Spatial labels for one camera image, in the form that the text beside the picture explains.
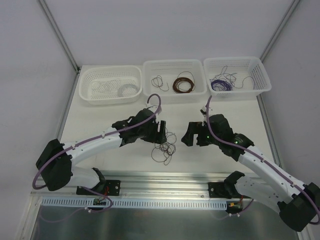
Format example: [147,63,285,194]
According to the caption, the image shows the multicolour cable bundle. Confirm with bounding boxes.
[151,131,178,166]

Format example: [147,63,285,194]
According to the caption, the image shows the thin brown pulled cable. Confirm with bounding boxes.
[150,74,171,92]

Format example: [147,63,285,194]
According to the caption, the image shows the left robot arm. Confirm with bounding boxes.
[35,108,167,195]

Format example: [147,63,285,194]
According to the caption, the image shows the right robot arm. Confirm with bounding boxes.
[181,114,320,232]

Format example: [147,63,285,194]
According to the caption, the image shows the right white perforated basket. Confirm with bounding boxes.
[203,56,272,101]

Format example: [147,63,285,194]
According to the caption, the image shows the white perforated basket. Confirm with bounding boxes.
[78,65,143,106]
[142,59,207,104]
[203,56,272,101]

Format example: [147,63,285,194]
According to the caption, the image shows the middle white perforated basket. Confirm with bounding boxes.
[142,59,207,104]

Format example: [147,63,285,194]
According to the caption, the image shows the left white perforated basket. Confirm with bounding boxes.
[78,65,143,106]

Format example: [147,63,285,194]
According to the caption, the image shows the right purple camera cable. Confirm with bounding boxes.
[205,96,320,223]

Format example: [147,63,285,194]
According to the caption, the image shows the purple camera cable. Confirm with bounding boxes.
[205,96,320,223]
[32,93,162,191]

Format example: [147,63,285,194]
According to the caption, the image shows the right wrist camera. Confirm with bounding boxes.
[200,106,214,120]

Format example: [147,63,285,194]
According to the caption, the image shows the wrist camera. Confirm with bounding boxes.
[145,103,162,117]
[200,106,214,120]

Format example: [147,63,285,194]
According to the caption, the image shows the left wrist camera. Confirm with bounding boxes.
[145,103,162,117]

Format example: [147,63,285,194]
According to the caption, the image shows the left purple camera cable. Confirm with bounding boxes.
[32,93,162,191]

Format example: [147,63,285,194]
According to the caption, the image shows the purple cable bundle in basket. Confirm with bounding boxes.
[209,74,236,92]

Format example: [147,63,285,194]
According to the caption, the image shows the brown coiled cable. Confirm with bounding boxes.
[171,71,196,94]

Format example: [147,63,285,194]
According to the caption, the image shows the white coiled cable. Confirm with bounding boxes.
[117,84,139,97]

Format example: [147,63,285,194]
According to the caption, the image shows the aluminium mounting rail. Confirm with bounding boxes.
[31,168,230,199]

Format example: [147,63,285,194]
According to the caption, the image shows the white slotted cable duct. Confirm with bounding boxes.
[41,197,227,211]

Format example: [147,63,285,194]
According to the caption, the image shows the left frame post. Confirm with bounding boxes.
[38,0,80,73]

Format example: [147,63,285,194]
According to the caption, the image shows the frame post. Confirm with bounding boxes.
[38,0,80,73]
[260,0,302,63]

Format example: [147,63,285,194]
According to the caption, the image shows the right frame post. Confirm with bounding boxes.
[260,0,302,63]

